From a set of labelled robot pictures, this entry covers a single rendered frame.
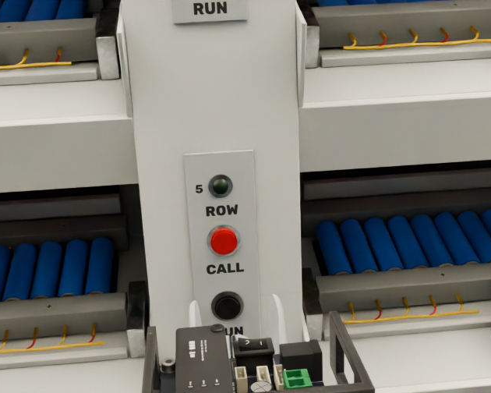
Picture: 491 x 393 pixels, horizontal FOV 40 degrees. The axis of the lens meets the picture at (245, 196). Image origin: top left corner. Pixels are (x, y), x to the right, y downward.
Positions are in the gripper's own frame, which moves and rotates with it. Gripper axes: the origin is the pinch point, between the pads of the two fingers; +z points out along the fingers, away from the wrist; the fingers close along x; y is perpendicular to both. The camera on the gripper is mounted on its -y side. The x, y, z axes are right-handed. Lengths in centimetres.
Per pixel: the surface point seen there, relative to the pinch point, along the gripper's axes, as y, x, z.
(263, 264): 2.4, -2.5, 7.2
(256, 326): -1.6, -1.8, 7.0
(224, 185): 7.7, -0.3, 6.6
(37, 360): -5.4, 13.0, 11.8
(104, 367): -6.2, 8.5, 11.4
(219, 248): 3.9, 0.2, 6.6
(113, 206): 1.3, 8.3, 24.4
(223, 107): 12.2, -0.5, 7.2
